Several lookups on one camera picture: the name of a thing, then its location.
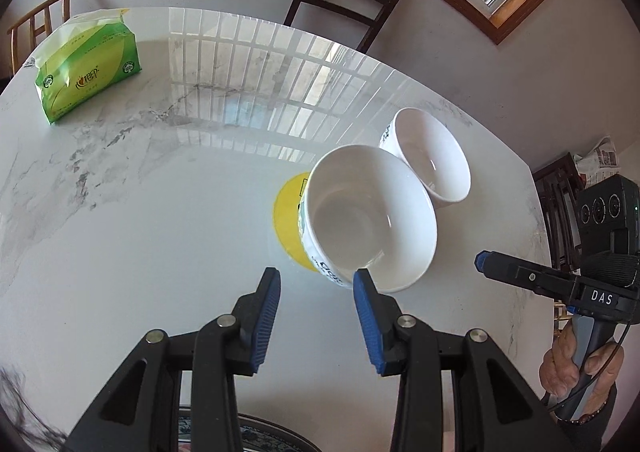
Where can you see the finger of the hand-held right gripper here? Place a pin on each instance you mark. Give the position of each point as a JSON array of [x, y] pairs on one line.
[[515, 272]]

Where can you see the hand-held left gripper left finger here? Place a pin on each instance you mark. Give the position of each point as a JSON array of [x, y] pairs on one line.
[[267, 312]]

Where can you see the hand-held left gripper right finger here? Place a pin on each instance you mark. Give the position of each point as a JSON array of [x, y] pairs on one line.
[[367, 317]]

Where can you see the white ribbed bowl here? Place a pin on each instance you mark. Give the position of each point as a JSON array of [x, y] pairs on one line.
[[365, 217]]

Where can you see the large blue floral plate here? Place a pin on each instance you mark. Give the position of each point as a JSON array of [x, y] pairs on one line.
[[250, 432]]

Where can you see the person's right hand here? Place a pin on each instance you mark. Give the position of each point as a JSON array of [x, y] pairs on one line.
[[557, 367]]

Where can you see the dark wooden chair right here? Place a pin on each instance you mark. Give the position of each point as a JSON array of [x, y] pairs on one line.
[[560, 212]]

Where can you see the yellow round coaster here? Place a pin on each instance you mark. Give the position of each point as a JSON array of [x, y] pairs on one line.
[[290, 217]]

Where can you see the white bowl with speckled pattern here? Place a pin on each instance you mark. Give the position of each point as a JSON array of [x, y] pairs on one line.
[[435, 157]]

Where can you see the folded newspaper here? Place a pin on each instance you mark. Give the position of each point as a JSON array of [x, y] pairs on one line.
[[600, 160]]

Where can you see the green tissue pack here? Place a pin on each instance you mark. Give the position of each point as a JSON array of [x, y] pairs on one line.
[[85, 67]]

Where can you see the light wooden chair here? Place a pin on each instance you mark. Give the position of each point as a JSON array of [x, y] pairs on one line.
[[37, 22]]

